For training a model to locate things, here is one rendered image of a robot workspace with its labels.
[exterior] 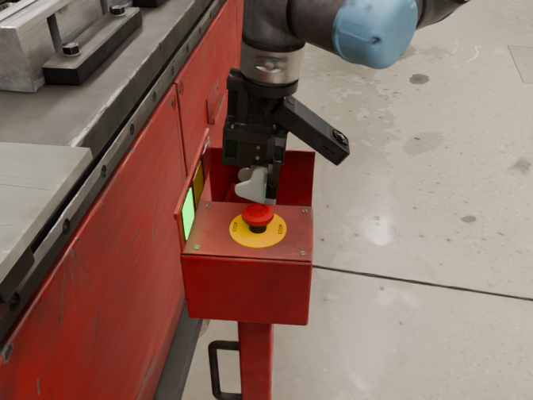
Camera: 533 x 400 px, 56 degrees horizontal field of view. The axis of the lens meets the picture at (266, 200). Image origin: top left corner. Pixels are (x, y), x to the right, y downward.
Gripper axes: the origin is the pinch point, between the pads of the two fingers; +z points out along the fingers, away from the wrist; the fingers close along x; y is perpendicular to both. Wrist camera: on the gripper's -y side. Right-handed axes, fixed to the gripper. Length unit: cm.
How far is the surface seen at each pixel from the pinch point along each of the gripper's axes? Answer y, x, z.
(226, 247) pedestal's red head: 4.8, 13.6, -3.4
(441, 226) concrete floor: -63, -89, 69
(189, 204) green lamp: 9.9, 10.8, -7.1
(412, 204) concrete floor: -54, -102, 70
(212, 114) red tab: 19, -64, 21
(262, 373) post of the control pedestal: -1.9, 7.8, 29.9
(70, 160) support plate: 14.2, 29.5, -24.7
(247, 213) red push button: 2.7, 10.6, -6.5
